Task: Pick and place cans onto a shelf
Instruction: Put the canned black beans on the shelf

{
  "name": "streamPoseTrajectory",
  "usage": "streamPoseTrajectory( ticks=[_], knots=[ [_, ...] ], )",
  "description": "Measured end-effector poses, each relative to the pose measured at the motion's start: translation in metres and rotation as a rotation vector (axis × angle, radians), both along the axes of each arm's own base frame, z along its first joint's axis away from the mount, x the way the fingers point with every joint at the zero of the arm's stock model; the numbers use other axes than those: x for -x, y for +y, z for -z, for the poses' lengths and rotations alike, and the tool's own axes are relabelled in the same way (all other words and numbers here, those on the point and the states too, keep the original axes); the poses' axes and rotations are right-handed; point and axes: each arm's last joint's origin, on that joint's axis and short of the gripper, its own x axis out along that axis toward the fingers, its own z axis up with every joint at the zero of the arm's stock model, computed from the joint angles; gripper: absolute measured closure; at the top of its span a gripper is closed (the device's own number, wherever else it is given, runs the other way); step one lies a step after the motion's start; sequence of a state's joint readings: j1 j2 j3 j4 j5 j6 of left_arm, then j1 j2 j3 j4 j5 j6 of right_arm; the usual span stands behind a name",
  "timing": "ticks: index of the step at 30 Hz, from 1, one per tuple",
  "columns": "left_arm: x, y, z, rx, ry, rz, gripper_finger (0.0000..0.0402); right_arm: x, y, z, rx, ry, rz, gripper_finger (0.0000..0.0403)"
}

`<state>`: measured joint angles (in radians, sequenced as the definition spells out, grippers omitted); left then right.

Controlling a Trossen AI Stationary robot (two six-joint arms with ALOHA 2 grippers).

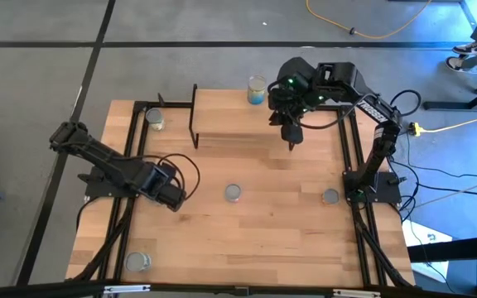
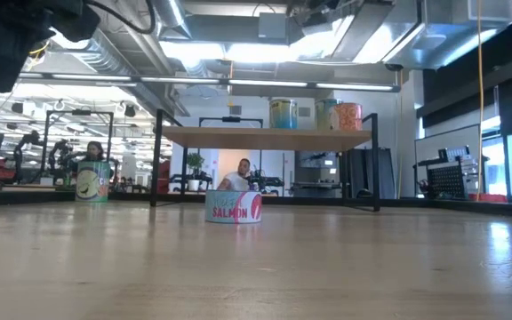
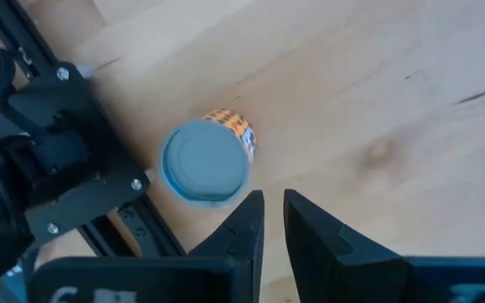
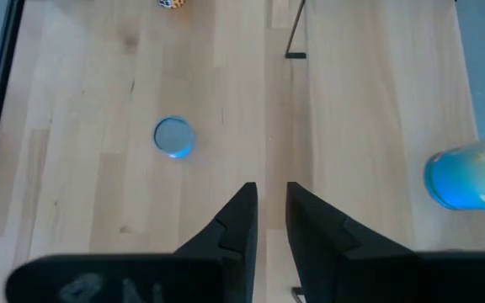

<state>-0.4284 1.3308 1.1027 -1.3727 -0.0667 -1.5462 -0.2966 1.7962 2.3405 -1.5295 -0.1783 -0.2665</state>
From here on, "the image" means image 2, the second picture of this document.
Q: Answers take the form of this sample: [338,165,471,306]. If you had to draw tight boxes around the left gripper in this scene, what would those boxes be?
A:
[0,6,57,94]

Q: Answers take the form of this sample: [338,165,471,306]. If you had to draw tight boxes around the green can yellow face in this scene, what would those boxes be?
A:
[75,160,111,204]

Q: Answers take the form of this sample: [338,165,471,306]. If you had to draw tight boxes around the teal salmon can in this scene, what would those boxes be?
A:
[204,189,264,225]

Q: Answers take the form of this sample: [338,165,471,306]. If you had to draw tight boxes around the wooden shelf black legs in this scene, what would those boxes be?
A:
[149,108,380,212]

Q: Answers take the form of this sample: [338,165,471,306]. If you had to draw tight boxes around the person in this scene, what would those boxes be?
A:
[77,140,115,179]
[216,157,252,192]

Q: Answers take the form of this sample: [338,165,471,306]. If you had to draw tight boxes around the potted green plant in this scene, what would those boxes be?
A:
[186,152,206,192]

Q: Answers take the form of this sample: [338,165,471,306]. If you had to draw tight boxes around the long ceiling light strip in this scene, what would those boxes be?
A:
[0,70,402,93]

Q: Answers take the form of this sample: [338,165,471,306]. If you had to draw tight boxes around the grey metal cabinet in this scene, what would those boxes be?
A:
[291,150,344,199]

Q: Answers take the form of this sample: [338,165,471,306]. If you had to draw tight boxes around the dark grey panel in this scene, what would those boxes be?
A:
[348,148,397,199]

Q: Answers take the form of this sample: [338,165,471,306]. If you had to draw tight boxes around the white board panel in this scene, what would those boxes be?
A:
[414,124,482,164]

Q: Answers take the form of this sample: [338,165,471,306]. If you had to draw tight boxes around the black perforated rack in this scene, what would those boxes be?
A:
[414,146,491,201]

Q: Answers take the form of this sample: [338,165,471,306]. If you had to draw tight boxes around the red tray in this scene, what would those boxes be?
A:
[468,192,508,204]

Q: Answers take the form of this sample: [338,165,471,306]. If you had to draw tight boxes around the black gantry frame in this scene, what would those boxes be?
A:
[44,108,115,179]
[197,116,265,196]

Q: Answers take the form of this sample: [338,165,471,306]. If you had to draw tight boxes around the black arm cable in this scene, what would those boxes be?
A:
[84,0,157,36]

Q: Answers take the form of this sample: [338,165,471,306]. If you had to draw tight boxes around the black aluminium frame rail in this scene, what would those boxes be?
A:
[0,189,88,206]
[442,198,512,220]

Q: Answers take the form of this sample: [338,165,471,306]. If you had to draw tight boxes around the black aluminium frame bar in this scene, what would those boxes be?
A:
[104,191,444,209]

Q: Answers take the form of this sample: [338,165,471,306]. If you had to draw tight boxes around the silver rectangular air duct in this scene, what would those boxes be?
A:
[291,0,512,70]

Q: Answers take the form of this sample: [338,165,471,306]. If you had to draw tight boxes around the yellow hanging cable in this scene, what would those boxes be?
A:
[476,0,484,201]

